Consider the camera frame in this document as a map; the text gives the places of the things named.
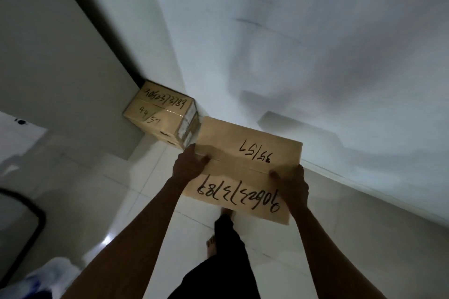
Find person's black trousers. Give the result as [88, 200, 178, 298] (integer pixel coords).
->
[178, 214, 262, 299]

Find black rimmed grey object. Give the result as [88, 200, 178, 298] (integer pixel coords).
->
[0, 188, 47, 287]

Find white and blue cloth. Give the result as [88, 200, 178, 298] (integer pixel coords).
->
[0, 256, 81, 299]

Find person's right hand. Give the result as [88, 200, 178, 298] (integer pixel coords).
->
[269, 164, 310, 218]

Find grey door panel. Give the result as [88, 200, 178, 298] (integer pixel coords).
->
[0, 0, 148, 161]

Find large handwritten cardboard box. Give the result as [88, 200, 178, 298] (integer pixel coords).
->
[181, 115, 303, 226]

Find person's right forearm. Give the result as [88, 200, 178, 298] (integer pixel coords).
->
[289, 204, 388, 299]

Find person's left hand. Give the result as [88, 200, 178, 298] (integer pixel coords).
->
[171, 143, 211, 188]

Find person's left forearm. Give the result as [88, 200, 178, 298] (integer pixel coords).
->
[61, 180, 187, 299]

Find person's left foot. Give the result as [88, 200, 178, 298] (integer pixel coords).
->
[205, 234, 217, 257]

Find small taped cardboard box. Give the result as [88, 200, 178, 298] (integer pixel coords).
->
[122, 79, 201, 151]

